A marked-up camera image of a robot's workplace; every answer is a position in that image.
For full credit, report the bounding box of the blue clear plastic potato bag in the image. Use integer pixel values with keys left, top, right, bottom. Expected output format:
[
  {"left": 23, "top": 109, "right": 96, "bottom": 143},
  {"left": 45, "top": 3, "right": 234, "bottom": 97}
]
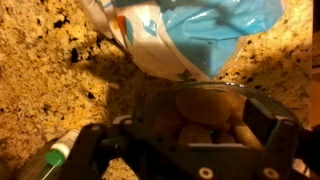
[{"left": 78, "top": 0, "right": 285, "bottom": 83}]

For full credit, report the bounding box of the tan potato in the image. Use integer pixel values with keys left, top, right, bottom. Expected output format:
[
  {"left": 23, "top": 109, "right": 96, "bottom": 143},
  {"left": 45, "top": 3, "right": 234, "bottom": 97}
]
[{"left": 175, "top": 88, "right": 232, "bottom": 127}]

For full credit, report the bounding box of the clear glass bowl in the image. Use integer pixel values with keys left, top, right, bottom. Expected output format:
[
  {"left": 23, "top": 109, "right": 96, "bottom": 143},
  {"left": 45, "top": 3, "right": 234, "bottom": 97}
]
[{"left": 132, "top": 80, "right": 303, "bottom": 178}]

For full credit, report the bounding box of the stainless steel cup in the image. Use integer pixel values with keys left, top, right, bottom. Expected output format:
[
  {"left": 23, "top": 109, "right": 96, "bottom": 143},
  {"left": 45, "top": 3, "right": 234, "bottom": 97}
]
[{"left": 12, "top": 138, "right": 66, "bottom": 180}]

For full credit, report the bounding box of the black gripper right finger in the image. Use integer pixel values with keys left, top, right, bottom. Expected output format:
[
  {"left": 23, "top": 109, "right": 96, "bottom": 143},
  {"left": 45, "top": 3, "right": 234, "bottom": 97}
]
[{"left": 243, "top": 98, "right": 320, "bottom": 180}]

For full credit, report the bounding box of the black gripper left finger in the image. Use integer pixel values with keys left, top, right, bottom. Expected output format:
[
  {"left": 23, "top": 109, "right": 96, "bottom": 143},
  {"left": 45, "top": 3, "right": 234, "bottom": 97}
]
[{"left": 58, "top": 96, "right": 201, "bottom": 180}]

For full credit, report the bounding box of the small green-capped bottle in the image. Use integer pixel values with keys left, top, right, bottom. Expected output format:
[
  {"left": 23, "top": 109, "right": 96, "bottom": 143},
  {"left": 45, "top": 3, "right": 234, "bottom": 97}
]
[{"left": 44, "top": 129, "right": 82, "bottom": 168}]

